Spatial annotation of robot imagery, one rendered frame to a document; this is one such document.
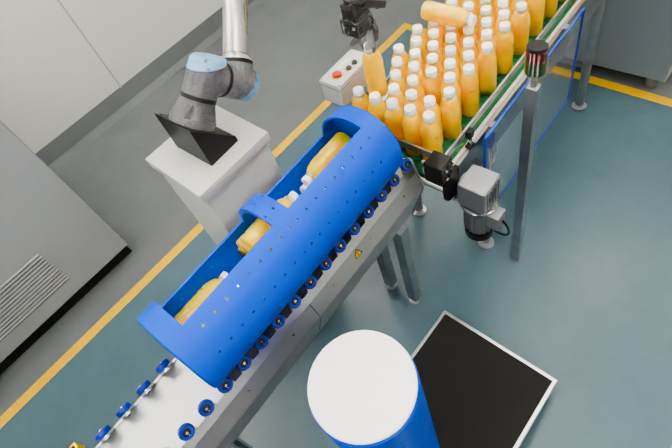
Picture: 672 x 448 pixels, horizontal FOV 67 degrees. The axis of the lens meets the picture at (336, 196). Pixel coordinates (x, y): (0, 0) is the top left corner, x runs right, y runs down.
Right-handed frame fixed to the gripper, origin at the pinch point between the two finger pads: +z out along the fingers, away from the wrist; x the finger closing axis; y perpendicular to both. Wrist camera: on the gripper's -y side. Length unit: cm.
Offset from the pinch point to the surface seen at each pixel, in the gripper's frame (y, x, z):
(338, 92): 7.6, -12.6, 18.9
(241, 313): 92, 25, 10
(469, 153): -2, 36, 37
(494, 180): 2, 48, 40
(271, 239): 73, 20, 5
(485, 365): 38, 66, 111
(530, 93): -19, 49, 17
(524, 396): 41, 83, 111
